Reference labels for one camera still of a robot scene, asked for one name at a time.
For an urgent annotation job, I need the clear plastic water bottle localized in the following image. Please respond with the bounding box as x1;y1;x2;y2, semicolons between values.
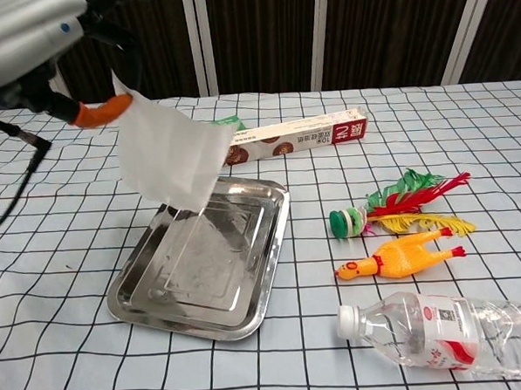
336;284;521;390

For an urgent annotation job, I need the silver metal baking tray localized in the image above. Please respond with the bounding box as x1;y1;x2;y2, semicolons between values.
100;172;298;348

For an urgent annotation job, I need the green and white packet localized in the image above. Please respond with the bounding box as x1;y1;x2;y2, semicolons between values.
211;113;250;135

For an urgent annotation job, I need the yellow rubber chicken toy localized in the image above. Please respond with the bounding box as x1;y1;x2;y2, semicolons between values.
331;225;469;284

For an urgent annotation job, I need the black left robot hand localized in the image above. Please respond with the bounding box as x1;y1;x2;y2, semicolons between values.
0;57;136;133

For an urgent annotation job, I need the black cable with plug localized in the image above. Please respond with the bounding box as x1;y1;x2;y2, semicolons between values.
0;107;58;238

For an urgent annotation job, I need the colourful feather shuttlecock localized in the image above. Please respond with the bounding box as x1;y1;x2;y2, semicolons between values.
326;165;476;246

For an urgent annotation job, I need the white parchment paper sheet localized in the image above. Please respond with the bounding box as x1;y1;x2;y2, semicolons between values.
111;65;240;215

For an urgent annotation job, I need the white partition frame post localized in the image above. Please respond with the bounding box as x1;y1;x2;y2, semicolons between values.
435;0;503;87
306;0;337;92
182;0;219;99
48;73;76;107

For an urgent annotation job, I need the white black-grid tablecloth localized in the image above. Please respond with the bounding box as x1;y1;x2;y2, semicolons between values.
0;79;521;390

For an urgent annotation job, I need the long baking paper box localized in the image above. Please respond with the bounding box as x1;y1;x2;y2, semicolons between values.
219;106;370;168

